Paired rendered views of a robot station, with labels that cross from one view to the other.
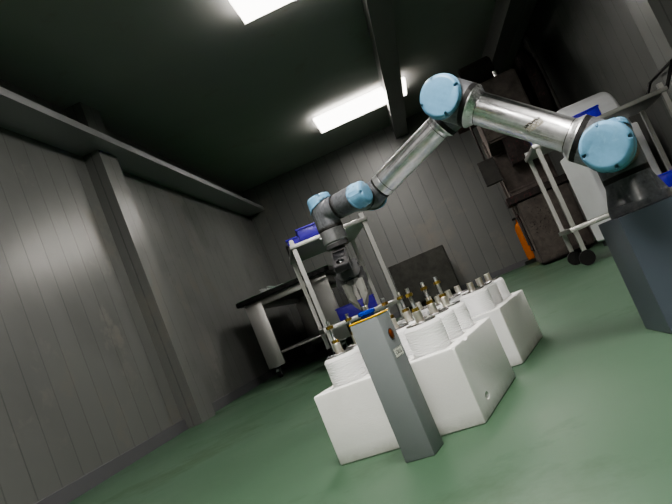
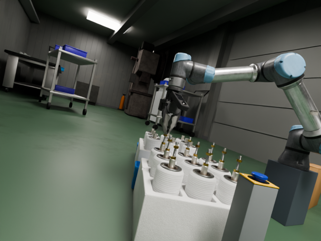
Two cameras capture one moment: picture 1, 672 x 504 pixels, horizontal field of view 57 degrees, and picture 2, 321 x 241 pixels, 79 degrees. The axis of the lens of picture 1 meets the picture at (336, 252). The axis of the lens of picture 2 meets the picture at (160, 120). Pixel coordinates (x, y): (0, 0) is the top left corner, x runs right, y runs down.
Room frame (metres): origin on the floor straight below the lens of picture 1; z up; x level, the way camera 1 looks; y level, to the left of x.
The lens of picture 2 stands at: (1.11, 0.51, 0.43)
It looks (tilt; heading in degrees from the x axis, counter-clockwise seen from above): 3 degrees down; 326
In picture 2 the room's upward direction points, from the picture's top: 14 degrees clockwise
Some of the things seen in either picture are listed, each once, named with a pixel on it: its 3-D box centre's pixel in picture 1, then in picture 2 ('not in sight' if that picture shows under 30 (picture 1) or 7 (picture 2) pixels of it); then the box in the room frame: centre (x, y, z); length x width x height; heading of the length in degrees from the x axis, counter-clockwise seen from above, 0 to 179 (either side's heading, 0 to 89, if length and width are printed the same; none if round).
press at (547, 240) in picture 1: (524, 151); (144, 79); (7.04, -2.43, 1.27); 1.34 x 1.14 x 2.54; 173
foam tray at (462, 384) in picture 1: (419, 386); (183, 200); (1.66, -0.07, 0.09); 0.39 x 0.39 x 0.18; 65
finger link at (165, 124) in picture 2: (352, 297); (163, 122); (1.84, 0.01, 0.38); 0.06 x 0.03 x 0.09; 176
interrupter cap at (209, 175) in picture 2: not in sight; (203, 173); (1.55, -0.02, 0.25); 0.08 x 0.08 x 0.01
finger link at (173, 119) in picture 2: (364, 292); (169, 123); (1.84, -0.03, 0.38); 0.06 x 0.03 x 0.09; 176
